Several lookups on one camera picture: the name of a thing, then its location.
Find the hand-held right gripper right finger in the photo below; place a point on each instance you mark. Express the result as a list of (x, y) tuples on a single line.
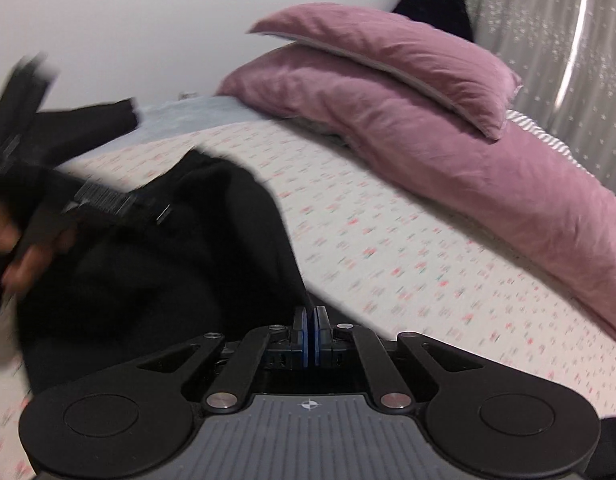
[(320, 336)]

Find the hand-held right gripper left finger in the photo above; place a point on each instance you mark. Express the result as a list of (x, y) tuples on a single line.
[(301, 336)]

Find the black pants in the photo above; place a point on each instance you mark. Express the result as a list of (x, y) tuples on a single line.
[(177, 270)]

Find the person's left hand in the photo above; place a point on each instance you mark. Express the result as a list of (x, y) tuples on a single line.
[(35, 262)]

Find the floral white bed sheet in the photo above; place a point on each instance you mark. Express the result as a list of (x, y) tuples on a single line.
[(388, 245)]

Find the pink duvet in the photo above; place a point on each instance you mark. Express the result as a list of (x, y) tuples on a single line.
[(488, 180)]

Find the pink pillow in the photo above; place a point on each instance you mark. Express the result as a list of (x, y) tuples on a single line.
[(388, 55)]

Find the striped grey white cloth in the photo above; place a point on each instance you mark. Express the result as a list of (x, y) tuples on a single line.
[(543, 135)]

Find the dark cloth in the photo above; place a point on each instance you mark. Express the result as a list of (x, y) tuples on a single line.
[(615, 450)]

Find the black hanging garment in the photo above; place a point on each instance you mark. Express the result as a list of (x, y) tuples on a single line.
[(435, 5)]

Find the grey star-print curtain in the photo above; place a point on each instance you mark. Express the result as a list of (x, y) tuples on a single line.
[(533, 15)]

